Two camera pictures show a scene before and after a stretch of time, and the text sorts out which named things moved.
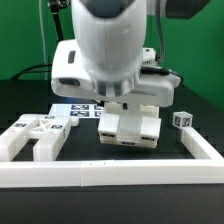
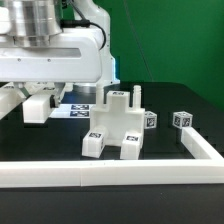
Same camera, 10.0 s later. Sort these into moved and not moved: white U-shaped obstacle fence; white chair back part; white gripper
Moved: white chair back part; white gripper
Not moved: white U-shaped obstacle fence
